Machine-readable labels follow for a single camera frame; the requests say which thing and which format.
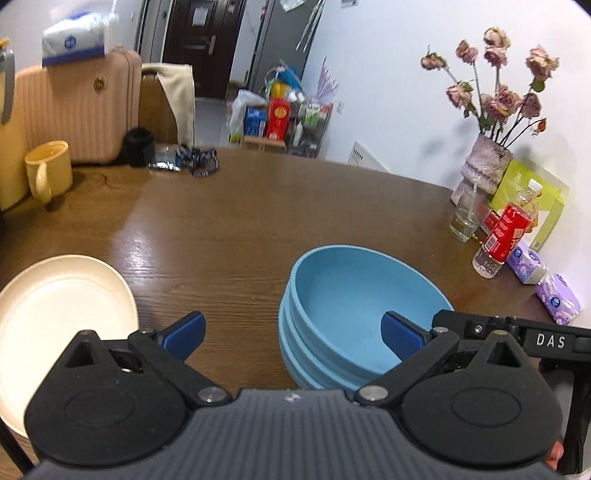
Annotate folded white umbrella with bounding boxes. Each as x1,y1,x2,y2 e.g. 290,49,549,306
295,0,327,52

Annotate green paper bag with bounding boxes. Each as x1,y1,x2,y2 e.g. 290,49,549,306
490,156,571,253

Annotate red gift box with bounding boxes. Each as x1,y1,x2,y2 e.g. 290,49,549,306
265,96,292,141

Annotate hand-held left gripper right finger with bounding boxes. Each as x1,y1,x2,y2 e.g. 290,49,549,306
353,311,539,409

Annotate blue shopping bag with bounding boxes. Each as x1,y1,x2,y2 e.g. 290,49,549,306
265,65,304,100

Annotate blue bowl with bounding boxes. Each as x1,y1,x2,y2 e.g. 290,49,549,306
279,342,352,391
288,245,456,376
278,295,370,389

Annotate mottled pink vase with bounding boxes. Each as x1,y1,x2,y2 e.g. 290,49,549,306
451,133,515,206

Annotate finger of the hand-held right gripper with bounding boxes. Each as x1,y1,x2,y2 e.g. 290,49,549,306
431,309,526,346

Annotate black plastic packet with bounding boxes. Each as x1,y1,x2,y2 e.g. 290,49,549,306
148,147,186,173

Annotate cream plate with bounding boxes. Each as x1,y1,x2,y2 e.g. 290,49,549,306
0,255,140,439

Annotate grey refrigerator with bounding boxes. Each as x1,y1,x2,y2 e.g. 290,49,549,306
246,0,325,89

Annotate beige cloth on chair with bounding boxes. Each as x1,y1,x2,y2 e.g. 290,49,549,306
139,63,197,147

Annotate red label water bottle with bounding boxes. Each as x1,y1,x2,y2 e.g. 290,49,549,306
471,179,545,280

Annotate red flat box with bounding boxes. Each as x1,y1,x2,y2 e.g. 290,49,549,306
479,209,504,236

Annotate black cylindrical cup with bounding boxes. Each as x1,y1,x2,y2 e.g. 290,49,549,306
123,127,157,168

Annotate yellow mug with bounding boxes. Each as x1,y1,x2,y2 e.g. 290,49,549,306
24,140,74,206

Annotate purple tissue pack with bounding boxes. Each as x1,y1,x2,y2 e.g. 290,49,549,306
506,244,550,286
535,272,584,326

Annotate white plastic bag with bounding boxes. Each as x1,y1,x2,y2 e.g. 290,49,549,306
228,89,269,144

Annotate pink suitcase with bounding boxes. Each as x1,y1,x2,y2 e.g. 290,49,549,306
14,48,143,166

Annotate wire storage rack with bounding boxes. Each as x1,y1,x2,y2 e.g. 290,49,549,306
288,99,334,158

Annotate blue carton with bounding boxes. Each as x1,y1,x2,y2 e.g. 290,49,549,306
243,106,269,138

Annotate clear drinking glass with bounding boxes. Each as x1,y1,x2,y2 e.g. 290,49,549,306
449,186,491,243

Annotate dark brown door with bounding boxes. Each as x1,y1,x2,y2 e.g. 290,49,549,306
162,0,248,100

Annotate purple fairy wings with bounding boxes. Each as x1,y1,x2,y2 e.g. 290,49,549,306
316,57,341,107

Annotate white blue tissue pack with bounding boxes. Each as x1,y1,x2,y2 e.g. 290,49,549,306
41,11,119,68

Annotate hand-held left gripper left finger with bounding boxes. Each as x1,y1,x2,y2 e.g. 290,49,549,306
54,311,232,409

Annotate blue printed lanyard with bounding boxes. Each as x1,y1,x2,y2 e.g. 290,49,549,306
177,144,222,179

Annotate yellow thermos jug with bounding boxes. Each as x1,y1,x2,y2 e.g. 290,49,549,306
0,39,29,213

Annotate person's right hand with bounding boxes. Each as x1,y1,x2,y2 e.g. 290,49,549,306
545,440,567,472

